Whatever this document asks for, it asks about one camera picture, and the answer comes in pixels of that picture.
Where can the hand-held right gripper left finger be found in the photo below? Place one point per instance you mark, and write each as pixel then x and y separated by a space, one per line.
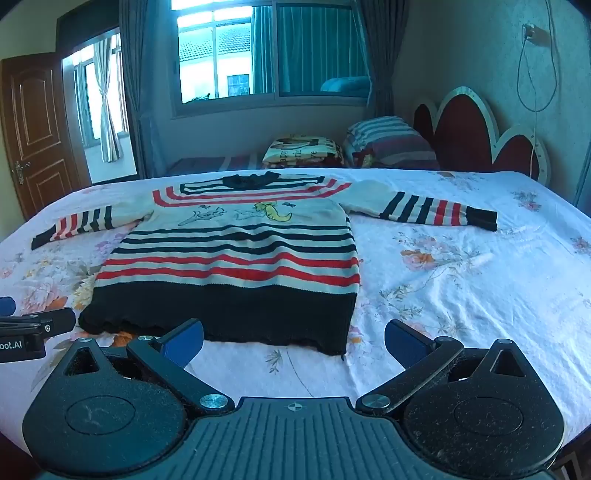
pixel 184 342

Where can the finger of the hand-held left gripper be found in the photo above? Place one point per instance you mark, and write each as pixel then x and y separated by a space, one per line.
pixel 6 306
pixel 55 321

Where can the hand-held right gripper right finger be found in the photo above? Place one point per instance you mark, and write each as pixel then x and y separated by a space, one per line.
pixel 402 342

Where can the striped knit sweater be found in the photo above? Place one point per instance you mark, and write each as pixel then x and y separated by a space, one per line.
pixel 231 258

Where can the floral bed sheet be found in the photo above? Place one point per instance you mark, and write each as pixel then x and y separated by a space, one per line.
pixel 461 286

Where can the wooden door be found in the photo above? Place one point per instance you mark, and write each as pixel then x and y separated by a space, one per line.
pixel 37 138

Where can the striped purple bed sheet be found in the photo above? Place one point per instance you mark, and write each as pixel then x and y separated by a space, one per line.
pixel 207 164

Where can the red printed cloth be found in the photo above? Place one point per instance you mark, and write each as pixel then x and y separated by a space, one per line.
pixel 367 160

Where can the striped folded blanket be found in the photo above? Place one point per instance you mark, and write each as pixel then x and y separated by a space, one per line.
pixel 392 138

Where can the white sheer curtain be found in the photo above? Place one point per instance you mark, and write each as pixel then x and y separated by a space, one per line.
pixel 107 115

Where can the balcony window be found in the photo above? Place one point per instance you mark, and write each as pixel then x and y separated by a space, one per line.
pixel 83 106

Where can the red and white headboard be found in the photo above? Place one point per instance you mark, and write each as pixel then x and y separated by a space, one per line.
pixel 461 134

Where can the printed folded blanket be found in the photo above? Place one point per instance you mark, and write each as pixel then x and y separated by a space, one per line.
pixel 300 150

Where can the grey curtain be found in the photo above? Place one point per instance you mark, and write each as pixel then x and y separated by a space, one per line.
pixel 143 92
pixel 383 55

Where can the blue cushion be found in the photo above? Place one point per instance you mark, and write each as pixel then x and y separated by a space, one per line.
pixel 346 85

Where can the sliding glass window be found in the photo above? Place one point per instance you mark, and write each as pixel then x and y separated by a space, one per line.
pixel 212 69

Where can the teal curtain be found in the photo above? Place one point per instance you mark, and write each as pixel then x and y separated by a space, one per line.
pixel 314 46

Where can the wall charger plug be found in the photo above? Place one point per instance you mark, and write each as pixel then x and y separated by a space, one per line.
pixel 533 33

